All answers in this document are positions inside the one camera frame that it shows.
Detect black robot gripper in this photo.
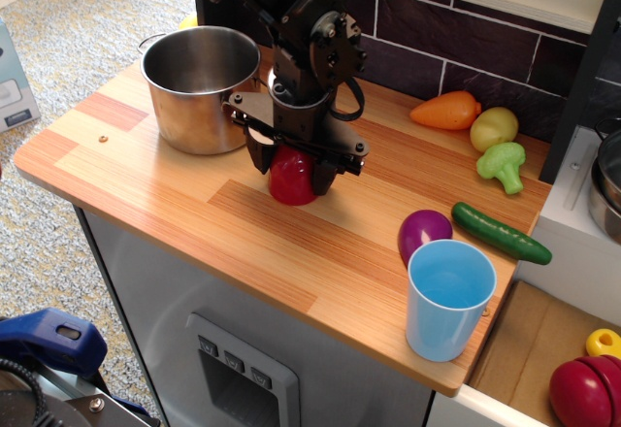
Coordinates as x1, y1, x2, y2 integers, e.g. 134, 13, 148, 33
227, 91, 370, 196

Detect red toy sweet potato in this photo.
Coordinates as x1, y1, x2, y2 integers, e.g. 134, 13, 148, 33
269, 146, 316, 206

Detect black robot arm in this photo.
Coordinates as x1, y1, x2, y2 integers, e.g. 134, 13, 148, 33
197, 0, 370, 196

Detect stainless steel pot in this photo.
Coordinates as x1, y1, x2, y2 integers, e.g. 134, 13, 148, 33
138, 26, 261, 155

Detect yellow toy behind pot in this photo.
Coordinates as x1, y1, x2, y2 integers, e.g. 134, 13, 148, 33
179, 14, 198, 30

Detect yellow toy potato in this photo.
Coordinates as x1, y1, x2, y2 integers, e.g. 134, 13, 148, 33
470, 107, 519, 152

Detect purple toy eggplant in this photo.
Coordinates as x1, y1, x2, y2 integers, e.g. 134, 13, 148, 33
397, 210, 453, 266

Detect orange toy carrot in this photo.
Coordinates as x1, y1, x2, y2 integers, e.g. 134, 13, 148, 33
409, 90, 482, 130

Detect light blue plastic cup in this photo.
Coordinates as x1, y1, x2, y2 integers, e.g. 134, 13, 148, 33
406, 240, 497, 362

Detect grey toy kitchen cabinet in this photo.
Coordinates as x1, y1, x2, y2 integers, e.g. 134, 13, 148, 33
78, 210, 433, 426

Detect green toy broccoli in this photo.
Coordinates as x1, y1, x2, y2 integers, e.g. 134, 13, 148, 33
476, 142, 526, 195

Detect green toy cucumber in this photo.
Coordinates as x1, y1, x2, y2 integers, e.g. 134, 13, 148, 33
451, 202, 553, 265

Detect white box on floor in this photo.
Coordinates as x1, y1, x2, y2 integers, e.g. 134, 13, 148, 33
0, 20, 41, 133

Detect blue clamp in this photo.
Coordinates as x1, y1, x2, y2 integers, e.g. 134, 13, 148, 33
0, 308, 161, 421

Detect steel pots at right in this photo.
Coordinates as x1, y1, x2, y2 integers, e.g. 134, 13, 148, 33
588, 116, 620, 244

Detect dark red toy fruit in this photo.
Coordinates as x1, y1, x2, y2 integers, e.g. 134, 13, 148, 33
549, 355, 620, 426

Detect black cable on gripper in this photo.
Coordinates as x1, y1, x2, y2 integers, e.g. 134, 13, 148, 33
329, 75, 366, 122

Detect black ribbed hose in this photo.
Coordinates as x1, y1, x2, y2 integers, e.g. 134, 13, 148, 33
0, 356, 49, 427

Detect yellow toy ring piece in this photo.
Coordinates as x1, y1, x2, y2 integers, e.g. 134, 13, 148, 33
585, 328, 621, 359

